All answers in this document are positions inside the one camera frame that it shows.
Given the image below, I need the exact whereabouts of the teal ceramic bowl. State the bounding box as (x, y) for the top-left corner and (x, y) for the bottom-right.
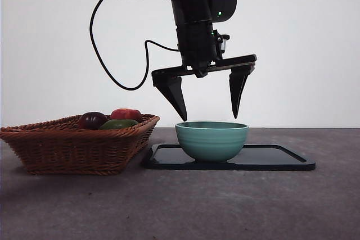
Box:
(175, 121), (249, 163)

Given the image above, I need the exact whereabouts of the red apple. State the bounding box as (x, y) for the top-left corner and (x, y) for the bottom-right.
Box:
(110, 108), (143, 124)

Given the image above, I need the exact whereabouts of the green avocado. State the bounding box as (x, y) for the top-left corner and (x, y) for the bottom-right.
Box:
(98, 119), (140, 130)

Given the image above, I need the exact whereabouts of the black rectangular tray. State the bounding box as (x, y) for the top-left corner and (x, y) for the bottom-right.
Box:
(142, 143), (316, 171)

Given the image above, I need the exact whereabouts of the dark purple round fruit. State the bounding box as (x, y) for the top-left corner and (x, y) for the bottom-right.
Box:
(78, 112), (107, 130)

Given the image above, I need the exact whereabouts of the brown wicker basket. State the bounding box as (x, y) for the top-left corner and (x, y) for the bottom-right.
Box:
(0, 114), (161, 175)

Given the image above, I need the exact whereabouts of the pale grey left wrist camera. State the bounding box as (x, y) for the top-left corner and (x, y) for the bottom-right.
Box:
(220, 35), (230, 54)

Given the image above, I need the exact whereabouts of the thin black cable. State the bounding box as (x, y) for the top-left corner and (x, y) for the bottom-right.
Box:
(89, 0), (181, 91)

